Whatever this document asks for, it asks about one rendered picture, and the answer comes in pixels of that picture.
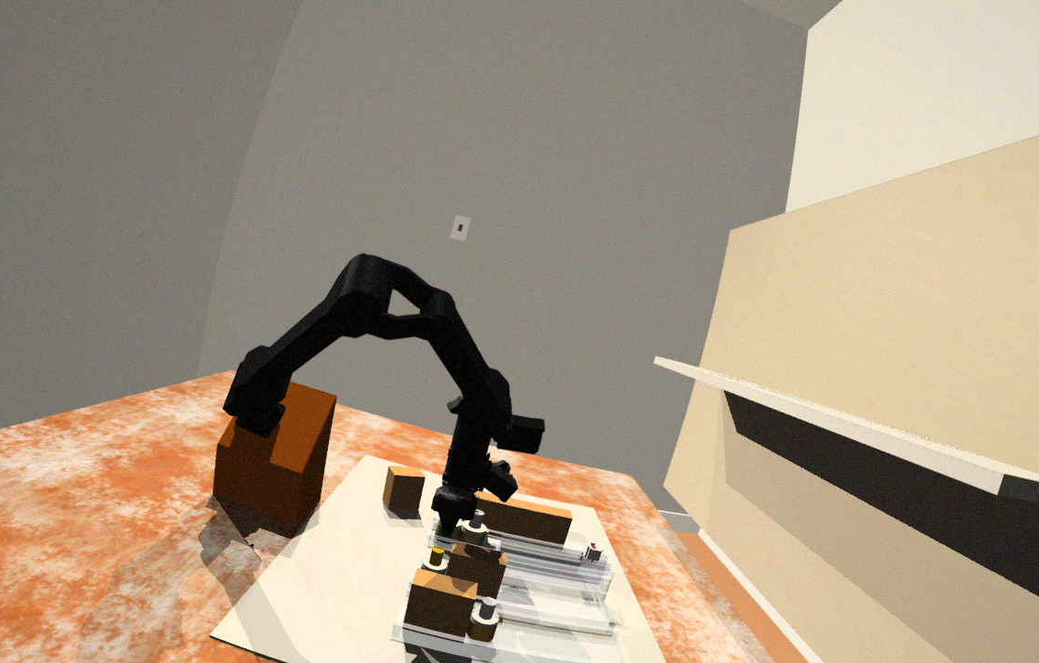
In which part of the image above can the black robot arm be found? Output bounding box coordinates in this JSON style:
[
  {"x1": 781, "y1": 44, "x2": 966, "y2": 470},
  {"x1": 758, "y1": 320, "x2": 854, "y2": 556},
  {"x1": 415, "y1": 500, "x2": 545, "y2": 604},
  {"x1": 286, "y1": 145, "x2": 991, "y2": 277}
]
[{"x1": 222, "y1": 253, "x2": 545, "y2": 503}]

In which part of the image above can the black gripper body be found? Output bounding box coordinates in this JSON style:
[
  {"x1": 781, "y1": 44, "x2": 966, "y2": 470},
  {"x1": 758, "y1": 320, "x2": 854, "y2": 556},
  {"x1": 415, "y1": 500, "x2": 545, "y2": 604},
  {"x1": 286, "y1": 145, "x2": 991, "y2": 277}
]
[{"x1": 431, "y1": 440, "x2": 488, "y2": 520}]

